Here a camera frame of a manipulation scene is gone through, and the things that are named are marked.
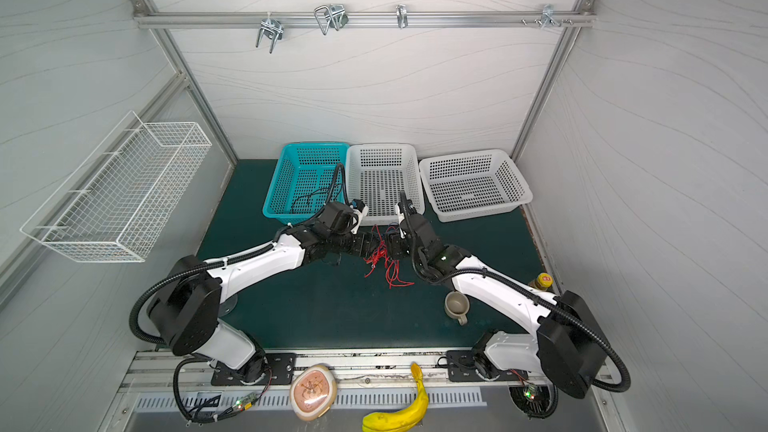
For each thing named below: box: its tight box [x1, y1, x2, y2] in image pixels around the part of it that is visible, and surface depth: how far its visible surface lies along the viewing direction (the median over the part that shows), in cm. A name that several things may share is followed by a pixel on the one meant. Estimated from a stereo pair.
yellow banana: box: [362, 362, 429, 432], surface depth 65 cm
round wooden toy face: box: [290, 364, 337, 421], surface depth 69 cm
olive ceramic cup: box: [445, 291, 470, 326], surface depth 82 cm
